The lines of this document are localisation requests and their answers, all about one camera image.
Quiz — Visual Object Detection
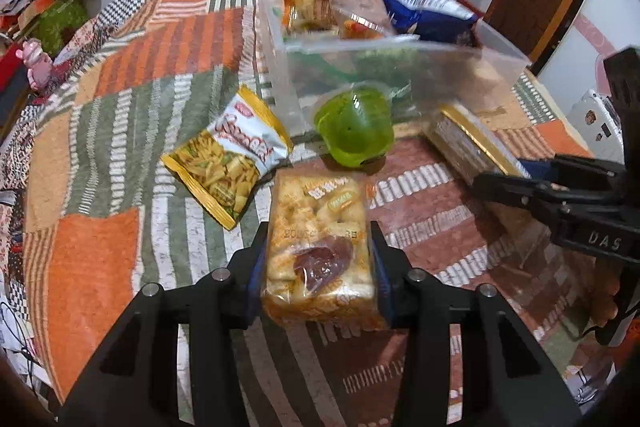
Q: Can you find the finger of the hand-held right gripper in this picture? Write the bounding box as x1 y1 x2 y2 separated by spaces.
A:
472 172 571 228
522 155 627 181

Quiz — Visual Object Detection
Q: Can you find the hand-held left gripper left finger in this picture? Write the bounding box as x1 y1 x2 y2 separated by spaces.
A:
59 222 273 427

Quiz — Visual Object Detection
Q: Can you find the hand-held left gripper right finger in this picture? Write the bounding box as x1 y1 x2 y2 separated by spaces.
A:
367 221 584 427

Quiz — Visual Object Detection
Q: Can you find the gold-edged clear biscuit pack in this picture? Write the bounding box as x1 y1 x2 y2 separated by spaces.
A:
425 103 534 194

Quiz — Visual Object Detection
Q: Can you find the blue white snack bag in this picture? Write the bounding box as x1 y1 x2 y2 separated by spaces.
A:
374 0 482 48

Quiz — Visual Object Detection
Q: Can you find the clear plastic container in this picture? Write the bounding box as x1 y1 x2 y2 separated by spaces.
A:
257 0 534 144

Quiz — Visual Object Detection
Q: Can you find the brown cracker pack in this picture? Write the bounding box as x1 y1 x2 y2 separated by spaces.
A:
335 0 402 40

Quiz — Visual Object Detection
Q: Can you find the person's right hand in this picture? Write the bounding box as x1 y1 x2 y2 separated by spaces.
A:
586 277 622 342

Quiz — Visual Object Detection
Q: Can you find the white sticker-covered appliance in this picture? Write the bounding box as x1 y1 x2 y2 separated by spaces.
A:
569 88 624 161

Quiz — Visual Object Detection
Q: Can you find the yellow snack bag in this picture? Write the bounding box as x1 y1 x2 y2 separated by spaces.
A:
161 85 295 232

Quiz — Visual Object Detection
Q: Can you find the green jelly cup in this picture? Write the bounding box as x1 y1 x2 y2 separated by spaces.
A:
313 82 396 170

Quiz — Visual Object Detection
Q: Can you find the striped patchwork blanket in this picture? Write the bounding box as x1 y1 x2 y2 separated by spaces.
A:
22 0 626 427

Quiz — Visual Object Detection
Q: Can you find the pink toy figure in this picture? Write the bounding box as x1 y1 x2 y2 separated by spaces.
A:
15 39 54 91

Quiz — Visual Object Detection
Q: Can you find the red box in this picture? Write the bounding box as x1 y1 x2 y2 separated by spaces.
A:
0 51 32 128

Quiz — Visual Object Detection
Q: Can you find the green patterned bag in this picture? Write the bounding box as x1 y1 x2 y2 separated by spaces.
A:
36 0 92 54

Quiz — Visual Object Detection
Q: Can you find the pile of clothes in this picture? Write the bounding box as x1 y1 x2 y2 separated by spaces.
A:
0 0 67 35

